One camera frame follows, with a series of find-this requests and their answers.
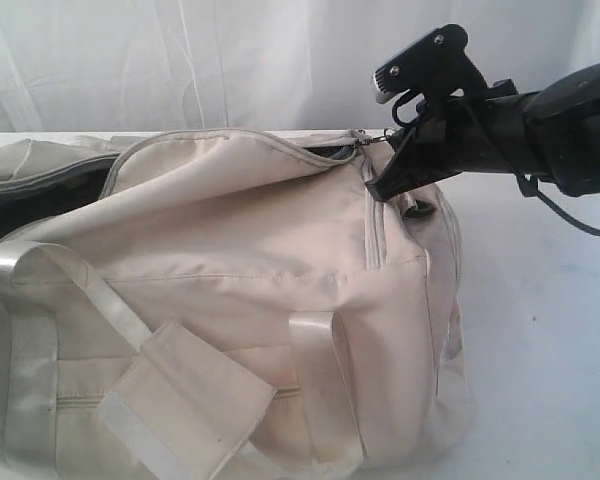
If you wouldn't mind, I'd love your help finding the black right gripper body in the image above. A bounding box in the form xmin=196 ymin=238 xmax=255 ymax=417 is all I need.
xmin=419 ymin=79 xmax=540 ymax=183

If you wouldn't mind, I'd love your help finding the cream fabric duffel bag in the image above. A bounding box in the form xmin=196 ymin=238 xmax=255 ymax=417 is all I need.
xmin=0 ymin=129 xmax=471 ymax=479

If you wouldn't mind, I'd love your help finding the white backdrop curtain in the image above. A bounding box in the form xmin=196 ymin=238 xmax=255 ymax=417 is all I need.
xmin=0 ymin=1 xmax=600 ymax=132

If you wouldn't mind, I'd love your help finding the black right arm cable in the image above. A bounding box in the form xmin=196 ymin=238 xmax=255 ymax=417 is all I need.
xmin=390 ymin=94 xmax=600 ymax=237

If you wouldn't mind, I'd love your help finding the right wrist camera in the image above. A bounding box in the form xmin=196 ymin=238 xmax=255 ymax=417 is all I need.
xmin=372 ymin=24 xmax=487 ymax=104

